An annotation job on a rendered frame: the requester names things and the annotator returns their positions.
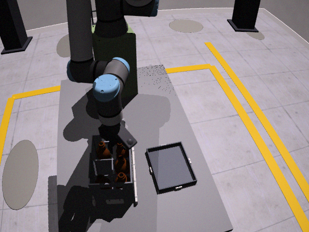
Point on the black plastic bottle crate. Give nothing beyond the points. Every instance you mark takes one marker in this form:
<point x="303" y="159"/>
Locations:
<point x="106" y="168"/>

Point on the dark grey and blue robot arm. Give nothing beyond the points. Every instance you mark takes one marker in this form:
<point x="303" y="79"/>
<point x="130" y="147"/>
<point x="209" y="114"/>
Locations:
<point x="108" y="77"/>

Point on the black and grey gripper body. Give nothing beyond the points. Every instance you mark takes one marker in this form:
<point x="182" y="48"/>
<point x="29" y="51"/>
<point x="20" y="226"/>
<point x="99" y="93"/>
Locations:
<point x="107" y="135"/>

